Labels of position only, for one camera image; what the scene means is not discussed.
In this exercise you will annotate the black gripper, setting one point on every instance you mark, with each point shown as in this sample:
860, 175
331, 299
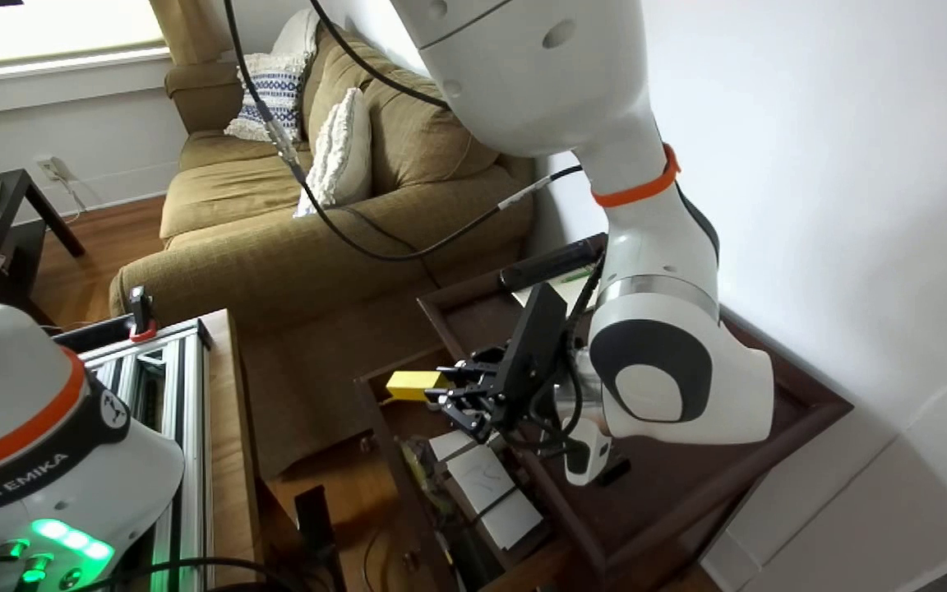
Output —
533, 363

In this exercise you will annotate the yellow rectangular block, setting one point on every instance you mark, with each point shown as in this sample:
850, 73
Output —
413, 382

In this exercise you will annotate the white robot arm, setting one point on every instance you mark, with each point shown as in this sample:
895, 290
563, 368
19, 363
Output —
658, 241

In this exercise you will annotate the open wooden drawer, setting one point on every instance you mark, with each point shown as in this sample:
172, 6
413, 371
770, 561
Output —
395, 480

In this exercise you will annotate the small plain white box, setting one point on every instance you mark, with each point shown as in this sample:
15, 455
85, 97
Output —
453, 445

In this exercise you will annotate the white printed box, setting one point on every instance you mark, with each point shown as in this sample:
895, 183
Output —
482, 477

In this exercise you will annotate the dark wooden side table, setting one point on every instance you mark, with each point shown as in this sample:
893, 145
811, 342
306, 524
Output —
690, 471

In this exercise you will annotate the light wooden mounting board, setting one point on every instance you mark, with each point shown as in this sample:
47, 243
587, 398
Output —
230, 460

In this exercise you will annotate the olive brown fabric couch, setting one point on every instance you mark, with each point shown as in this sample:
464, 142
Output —
245, 250

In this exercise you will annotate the white throw pillow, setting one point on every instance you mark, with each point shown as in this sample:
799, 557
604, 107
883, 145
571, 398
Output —
341, 151

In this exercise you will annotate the striped throw pillow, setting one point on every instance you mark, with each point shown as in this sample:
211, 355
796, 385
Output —
264, 101

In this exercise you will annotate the black low table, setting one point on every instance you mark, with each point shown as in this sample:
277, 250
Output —
15, 233

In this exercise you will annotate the aluminium profile frame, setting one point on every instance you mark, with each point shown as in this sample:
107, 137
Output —
161, 416

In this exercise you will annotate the white wall outlet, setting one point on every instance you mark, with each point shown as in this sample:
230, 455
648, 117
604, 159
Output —
54, 170

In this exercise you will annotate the white window frame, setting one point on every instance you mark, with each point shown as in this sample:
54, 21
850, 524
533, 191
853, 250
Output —
68, 69

